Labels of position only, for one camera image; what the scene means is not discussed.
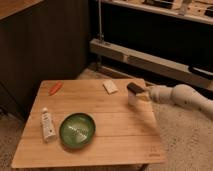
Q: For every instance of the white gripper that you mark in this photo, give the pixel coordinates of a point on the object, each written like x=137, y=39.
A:
x=154, y=92

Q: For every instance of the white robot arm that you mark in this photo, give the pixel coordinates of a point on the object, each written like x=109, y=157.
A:
x=181, y=95

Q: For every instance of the white ceramic cup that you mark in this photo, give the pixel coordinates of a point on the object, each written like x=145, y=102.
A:
x=132, y=99

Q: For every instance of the wooden table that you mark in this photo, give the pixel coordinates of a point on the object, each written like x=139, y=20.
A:
x=125, y=134

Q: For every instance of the metal shelf rack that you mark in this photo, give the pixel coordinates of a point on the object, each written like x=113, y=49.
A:
x=172, y=38

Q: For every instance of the orange carrot toy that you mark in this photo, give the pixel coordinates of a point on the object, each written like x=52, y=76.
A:
x=55, y=88

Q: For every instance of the white tube of cream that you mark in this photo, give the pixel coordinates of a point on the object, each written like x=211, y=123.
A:
x=48, y=128

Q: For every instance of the dark wooden cabinet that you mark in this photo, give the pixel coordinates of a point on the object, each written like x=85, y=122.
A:
x=48, y=41

